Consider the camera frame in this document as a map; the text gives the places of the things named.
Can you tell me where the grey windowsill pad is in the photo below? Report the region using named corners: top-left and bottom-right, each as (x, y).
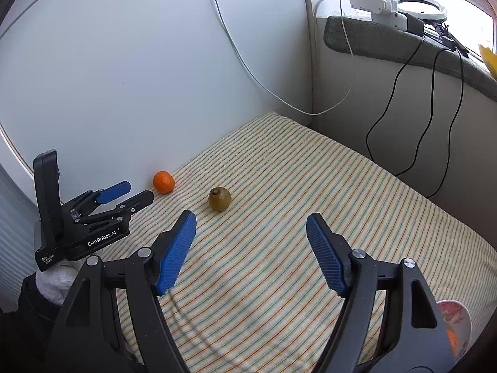
top-left (323, 16), bottom-right (497, 102)

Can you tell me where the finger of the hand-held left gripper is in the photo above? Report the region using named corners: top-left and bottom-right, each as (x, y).
top-left (75, 181), bottom-right (132, 215)
top-left (81, 190), bottom-right (154, 224)

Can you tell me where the white ring light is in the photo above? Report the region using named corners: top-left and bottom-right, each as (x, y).
top-left (392, 0), bottom-right (450, 23)

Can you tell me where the black cable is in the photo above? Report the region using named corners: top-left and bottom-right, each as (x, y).
top-left (366, 39), bottom-right (424, 177)
top-left (396, 48), bottom-right (447, 177)
top-left (425, 47), bottom-right (467, 199)

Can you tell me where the long white cable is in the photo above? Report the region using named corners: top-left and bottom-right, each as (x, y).
top-left (198, 0), bottom-right (356, 116)

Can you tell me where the black box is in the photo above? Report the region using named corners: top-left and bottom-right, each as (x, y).
top-left (406, 12), bottom-right (426, 35)

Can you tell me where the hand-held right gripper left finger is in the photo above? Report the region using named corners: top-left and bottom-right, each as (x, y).
top-left (47, 210), bottom-right (197, 373)

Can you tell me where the person's left forearm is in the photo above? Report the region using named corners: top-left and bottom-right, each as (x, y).
top-left (16, 274), bottom-right (65, 360)

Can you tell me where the striped bed sheet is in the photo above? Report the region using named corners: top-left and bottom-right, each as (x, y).
top-left (89, 112), bottom-right (497, 373)

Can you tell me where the white device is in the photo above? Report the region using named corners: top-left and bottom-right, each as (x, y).
top-left (347, 0), bottom-right (408, 31)

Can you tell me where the black power adapter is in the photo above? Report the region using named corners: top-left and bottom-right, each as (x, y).
top-left (440, 31), bottom-right (471, 57)

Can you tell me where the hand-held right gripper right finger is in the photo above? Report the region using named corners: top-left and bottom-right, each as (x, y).
top-left (306, 213), bottom-right (457, 373)

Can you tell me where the person's left hand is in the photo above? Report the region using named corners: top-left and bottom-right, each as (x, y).
top-left (35, 258), bottom-right (92, 306)

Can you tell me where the white bowl with pink print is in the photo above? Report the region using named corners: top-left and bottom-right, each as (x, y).
top-left (437, 299), bottom-right (472, 362)

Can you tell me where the mandarin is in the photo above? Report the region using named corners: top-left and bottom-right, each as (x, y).
top-left (153, 171), bottom-right (176, 195)

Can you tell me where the green kiwi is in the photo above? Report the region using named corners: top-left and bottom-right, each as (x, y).
top-left (208, 187), bottom-right (232, 212)

